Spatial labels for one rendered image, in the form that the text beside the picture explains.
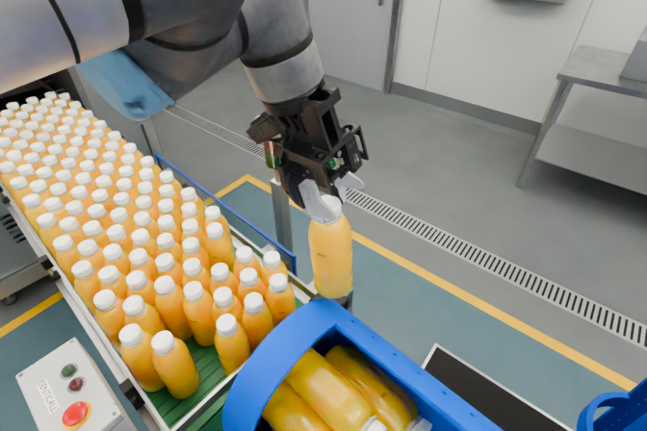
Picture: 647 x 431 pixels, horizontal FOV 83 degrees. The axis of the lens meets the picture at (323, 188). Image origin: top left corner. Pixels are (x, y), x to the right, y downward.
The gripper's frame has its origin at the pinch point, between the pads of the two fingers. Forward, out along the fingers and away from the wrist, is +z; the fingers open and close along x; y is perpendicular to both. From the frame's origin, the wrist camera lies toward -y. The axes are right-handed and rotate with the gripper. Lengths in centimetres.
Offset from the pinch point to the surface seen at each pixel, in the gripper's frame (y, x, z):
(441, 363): -6, 29, 138
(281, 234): -48, 10, 50
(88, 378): -27, -42, 18
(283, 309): -17.5, -10.1, 34.9
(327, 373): 6.2, -15.6, 21.1
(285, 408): 3.0, -23.3, 23.3
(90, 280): -53, -34, 20
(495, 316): -2, 74, 166
